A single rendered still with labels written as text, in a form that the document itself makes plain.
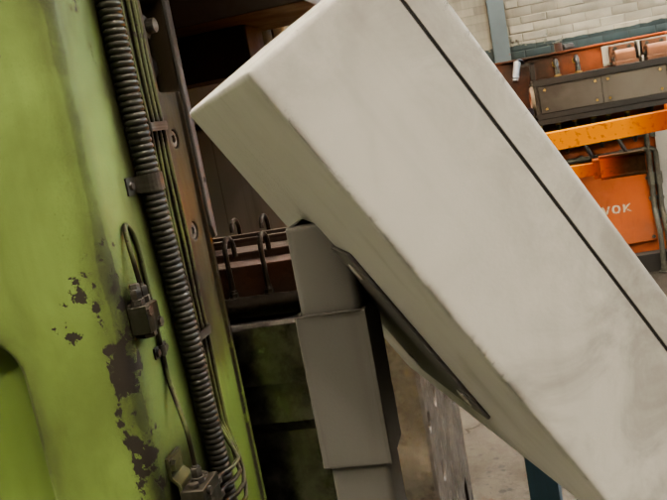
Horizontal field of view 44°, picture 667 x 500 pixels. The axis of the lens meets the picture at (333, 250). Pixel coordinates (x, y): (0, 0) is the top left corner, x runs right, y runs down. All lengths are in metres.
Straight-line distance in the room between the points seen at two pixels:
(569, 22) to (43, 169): 8.15
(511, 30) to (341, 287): 8.21
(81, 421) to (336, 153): 0.50
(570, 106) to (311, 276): 4.02
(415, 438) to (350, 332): 0.51
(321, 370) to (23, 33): 0.39
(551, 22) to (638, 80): 4.24
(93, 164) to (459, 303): 0.44
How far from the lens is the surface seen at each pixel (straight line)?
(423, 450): 0.99
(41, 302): 0.75
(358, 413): 0.50
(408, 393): 0.97
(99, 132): 0.74
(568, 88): 4.47
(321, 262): 0.48
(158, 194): 0.77
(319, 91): 0.31
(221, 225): 1.38
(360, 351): 0.49
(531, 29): 8.67
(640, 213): 4.73
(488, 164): 0.33
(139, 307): 0.72
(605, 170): 1.62
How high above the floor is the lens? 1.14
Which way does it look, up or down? 9 degrees down
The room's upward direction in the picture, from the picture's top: 11 degrees counter-clockwise
